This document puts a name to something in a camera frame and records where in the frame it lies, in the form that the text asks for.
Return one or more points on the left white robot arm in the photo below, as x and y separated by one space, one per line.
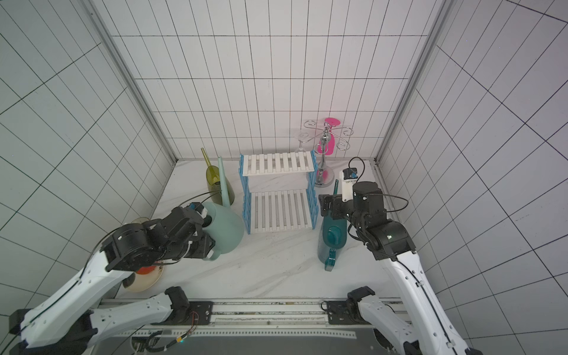
68 322

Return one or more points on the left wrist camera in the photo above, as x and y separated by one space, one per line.
199 208

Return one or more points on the olive green watering can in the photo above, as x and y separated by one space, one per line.
213 179

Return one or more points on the chrome glass holder stand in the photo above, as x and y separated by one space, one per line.
324 174

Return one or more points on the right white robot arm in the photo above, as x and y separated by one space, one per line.
430 330

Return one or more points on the pink glass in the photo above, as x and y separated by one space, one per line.
326 145

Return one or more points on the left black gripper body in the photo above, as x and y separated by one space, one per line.
194 248

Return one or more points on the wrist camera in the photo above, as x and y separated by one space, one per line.
199 208
349 177

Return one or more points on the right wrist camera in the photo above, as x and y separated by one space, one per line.
349 177

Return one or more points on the metal base rail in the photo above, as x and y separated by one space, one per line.
307 317

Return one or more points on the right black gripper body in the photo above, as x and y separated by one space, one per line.
330 205

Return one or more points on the blue white slatted shelf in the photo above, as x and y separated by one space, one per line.
279 191

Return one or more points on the light green watering can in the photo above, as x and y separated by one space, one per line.
226 228

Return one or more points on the clear wine glass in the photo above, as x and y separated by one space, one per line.
302 137

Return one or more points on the dark teal watering can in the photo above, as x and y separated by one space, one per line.
333 237

